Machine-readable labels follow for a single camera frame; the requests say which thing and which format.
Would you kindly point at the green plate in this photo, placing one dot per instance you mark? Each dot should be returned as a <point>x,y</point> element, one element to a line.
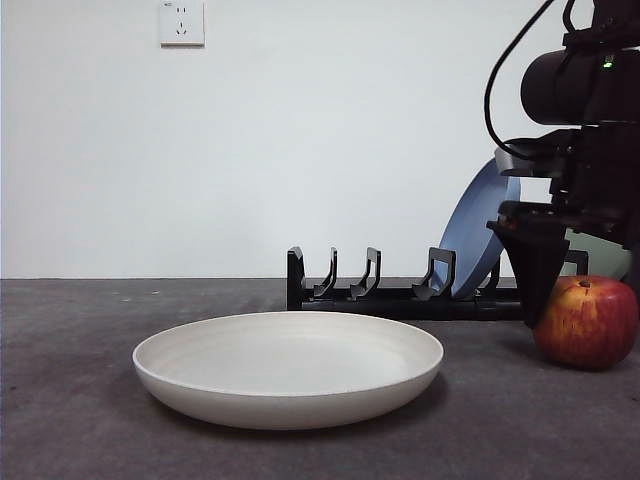
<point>600,260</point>

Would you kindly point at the pale yellow plate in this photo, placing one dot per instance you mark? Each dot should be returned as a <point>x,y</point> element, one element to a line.
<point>280,370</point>

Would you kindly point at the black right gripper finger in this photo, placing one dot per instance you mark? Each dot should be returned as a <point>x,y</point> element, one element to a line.
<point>537,270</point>

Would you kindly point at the white wall socket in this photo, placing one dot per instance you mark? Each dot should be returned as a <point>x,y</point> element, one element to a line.
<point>182,25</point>

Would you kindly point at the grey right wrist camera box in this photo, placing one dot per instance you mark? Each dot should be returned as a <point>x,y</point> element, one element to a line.
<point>507,161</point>

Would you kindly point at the black plate rack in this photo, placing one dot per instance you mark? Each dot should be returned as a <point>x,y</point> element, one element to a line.
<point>380,307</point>

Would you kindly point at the red yellow apple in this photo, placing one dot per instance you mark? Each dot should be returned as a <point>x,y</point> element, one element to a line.
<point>590,325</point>

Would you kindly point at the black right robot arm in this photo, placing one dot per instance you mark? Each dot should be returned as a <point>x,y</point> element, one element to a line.
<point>565,85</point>

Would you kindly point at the blue plate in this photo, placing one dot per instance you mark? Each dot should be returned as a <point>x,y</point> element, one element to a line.
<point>470,240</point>

